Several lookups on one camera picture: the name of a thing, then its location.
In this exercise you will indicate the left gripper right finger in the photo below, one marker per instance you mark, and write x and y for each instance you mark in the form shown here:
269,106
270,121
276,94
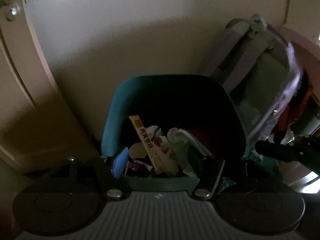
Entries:
209,170

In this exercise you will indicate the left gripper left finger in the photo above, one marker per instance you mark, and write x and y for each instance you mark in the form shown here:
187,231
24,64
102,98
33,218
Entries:
120,163

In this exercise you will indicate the yellow snack package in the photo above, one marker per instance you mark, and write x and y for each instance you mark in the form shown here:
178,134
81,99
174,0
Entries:
150,147

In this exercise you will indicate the red black backpack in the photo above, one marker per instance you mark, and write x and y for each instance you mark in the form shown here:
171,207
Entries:
299,113

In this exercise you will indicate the dark teal trash bin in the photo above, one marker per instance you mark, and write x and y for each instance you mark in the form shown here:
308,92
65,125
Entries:
193,103

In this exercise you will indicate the purple grey backpack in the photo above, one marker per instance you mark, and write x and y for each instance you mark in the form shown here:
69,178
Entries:
258,69

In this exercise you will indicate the white crumpled trash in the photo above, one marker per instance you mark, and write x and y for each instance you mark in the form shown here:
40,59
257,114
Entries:
173,148

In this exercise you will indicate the beige wooden door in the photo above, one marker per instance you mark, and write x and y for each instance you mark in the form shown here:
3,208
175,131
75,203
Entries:
38,128

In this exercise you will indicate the silver door handle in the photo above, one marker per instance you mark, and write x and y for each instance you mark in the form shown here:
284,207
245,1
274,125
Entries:
13,9

